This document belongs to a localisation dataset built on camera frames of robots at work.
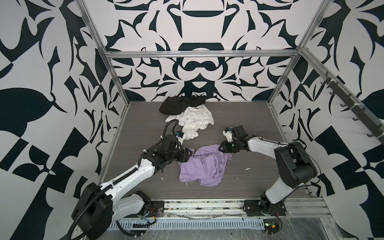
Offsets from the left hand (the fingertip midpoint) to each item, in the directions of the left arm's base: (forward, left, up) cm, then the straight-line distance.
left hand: (189, 148), depth 81 cm
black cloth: (+42, +12, -10) cm, 45 cm away
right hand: (+6, -21, -10) cm, 24 cm away
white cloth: (+25, -3, -6) cm, 26 cm away
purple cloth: (-7, -9, -6) cm, 13 cm away
